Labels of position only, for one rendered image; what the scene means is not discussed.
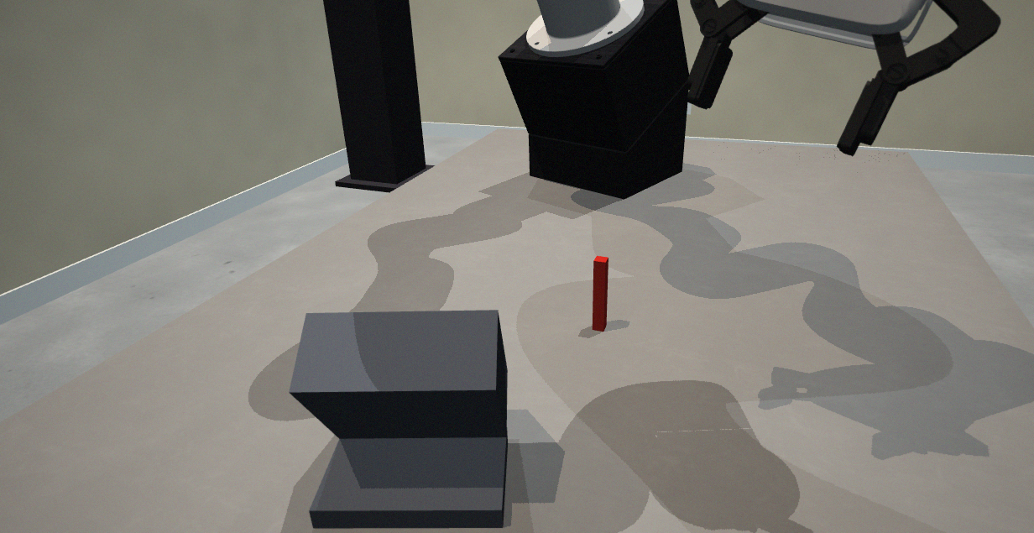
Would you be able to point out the red rectangular peg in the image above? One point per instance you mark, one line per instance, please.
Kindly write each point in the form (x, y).
(600, 293)

